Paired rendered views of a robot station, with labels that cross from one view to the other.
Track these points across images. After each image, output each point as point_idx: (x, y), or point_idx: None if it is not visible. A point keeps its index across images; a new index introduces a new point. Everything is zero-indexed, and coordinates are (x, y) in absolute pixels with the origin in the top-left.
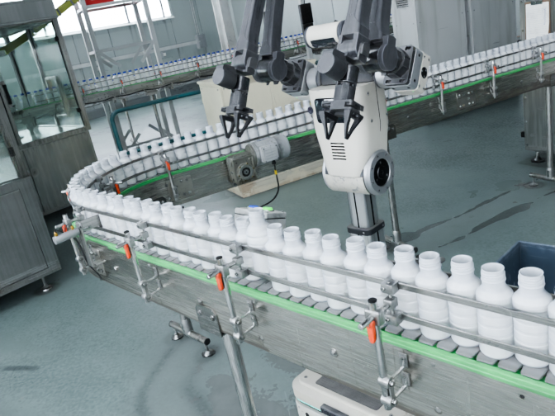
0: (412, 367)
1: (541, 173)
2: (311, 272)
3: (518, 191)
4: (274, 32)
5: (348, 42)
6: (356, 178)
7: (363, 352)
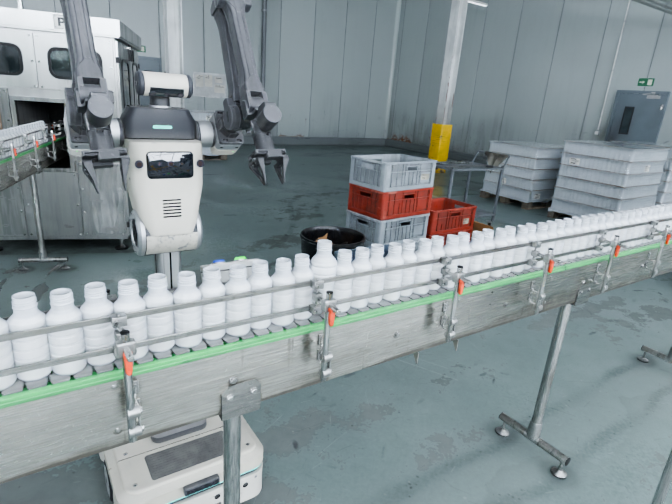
0: (447, 310)
1: (16, 259)
2: (382, 278)
3: (14, 277)
4: None
5: (257, 98)
6: (190, 234)
7: (419, 319)
